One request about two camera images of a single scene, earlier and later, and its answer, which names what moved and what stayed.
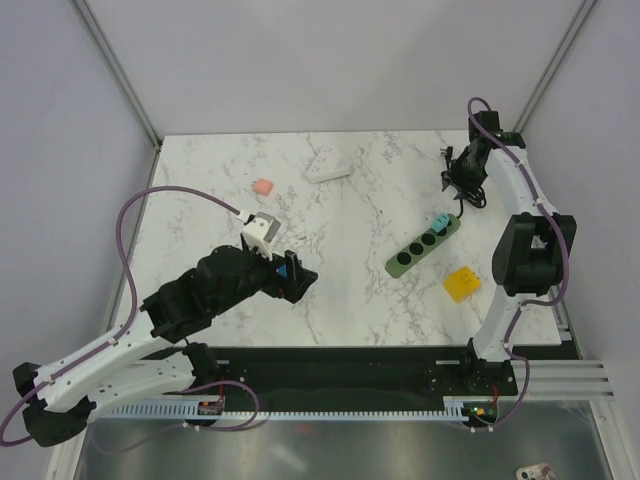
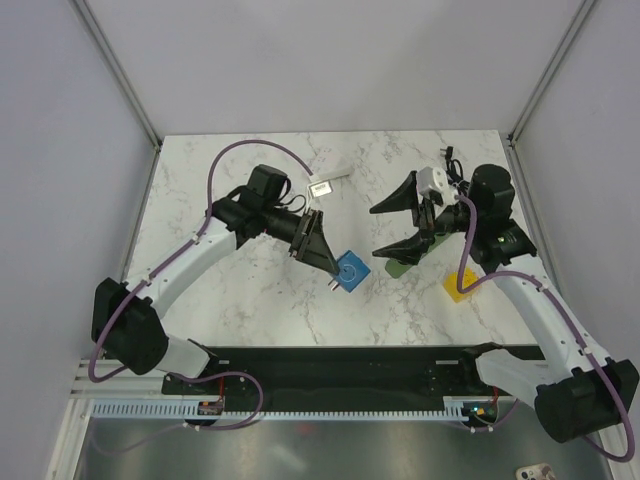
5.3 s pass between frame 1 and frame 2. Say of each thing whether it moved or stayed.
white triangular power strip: stayed
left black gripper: moved
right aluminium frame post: stayed
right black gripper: moved
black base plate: stayed
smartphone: stayed
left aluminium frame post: stayed
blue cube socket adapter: moved
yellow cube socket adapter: stayed
